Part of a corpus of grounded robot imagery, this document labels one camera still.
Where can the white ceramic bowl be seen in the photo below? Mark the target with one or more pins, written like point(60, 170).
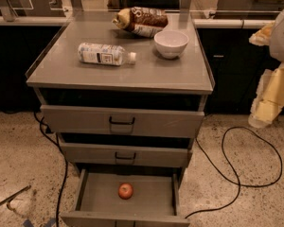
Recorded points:
point(170, 44)

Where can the red apple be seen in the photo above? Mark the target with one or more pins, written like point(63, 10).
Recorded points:
point(125, 191)

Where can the grey metal drawer cabinet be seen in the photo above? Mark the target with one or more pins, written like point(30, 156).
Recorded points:
point(152, 83)

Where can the grey top drawer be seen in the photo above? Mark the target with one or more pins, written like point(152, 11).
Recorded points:
point(137, 122)

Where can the metal rod on floor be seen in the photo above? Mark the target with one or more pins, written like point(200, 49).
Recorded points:
point(9, 199)

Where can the brown chip bag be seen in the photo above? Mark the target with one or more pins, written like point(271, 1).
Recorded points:
point(144, 22)

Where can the clear plastic water bottle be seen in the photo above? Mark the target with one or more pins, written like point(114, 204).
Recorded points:
point(106, 54)

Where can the grey open bottom drawer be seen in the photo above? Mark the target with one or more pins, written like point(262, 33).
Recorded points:
point(154, 203)

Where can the grey middle drawer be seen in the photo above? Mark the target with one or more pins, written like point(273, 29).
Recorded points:
point(126, 155)

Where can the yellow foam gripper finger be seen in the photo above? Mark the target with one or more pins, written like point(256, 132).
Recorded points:
point(262, 37)
point(269, 101)

